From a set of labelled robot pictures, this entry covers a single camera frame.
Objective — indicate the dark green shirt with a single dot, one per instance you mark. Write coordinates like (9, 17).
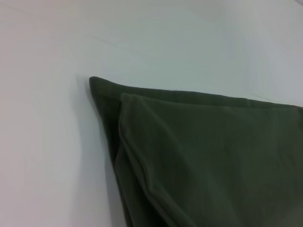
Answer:
(201, 160)

